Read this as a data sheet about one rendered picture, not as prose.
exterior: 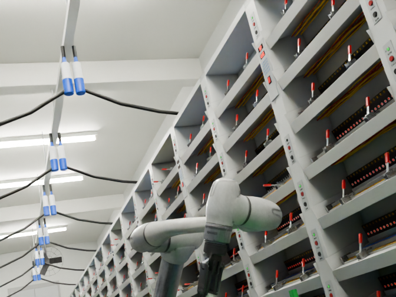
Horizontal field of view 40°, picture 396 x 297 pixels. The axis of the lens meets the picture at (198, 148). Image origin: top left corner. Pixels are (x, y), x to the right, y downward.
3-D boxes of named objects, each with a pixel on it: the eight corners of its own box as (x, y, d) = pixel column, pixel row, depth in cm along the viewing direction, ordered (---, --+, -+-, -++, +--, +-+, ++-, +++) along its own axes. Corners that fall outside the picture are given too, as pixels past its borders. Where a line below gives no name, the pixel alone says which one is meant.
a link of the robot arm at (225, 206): (214, 224, 172) (247, 230, 179) (223, 175, 174) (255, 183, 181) (197, 221, 182) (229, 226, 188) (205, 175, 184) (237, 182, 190)
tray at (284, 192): (297, 187, 224) (286, 167, 227) (243, 225, 278) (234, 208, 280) (333, 170, 233) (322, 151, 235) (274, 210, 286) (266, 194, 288)
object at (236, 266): (246, 268, 279) (233, 244, 282) (209, 287, 332) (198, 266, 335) (277, 251, 288) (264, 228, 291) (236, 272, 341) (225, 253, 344)
